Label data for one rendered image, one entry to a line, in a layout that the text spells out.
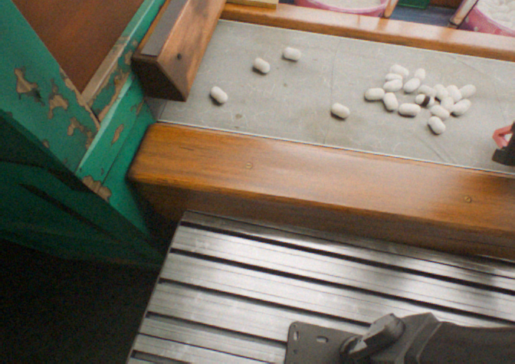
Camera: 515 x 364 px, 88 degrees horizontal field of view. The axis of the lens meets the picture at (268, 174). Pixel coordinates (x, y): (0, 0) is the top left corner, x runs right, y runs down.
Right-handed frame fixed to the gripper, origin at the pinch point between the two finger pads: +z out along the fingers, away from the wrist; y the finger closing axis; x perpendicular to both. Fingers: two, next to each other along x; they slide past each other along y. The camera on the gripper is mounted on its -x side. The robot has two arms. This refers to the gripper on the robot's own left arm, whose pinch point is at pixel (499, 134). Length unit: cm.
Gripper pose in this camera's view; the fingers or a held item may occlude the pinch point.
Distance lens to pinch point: 59.8
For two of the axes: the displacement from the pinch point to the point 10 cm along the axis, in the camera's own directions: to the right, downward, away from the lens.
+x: -1.4, 9.3, 3.5
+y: -9.9, -1.6, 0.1
